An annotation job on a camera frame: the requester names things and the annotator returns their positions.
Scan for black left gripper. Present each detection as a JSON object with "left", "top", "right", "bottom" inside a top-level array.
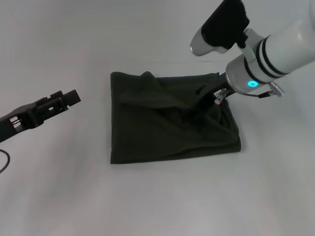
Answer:
[{"left": 0, "top": 89, "right": 82, "bottom": 144}]

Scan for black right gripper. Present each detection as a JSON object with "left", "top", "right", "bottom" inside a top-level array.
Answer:
[{"left": 195, "top": 72, "right": 237, "bottom": 112}]

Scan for dark green FREE t-shirt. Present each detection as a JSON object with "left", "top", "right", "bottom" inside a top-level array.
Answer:
[{"left": 109, "top": 70, "right": 242, "bottom": 165}]

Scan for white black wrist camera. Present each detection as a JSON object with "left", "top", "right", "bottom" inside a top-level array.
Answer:
[{"left": 189, "top": 0, "right": 251, "bottom": 57}]

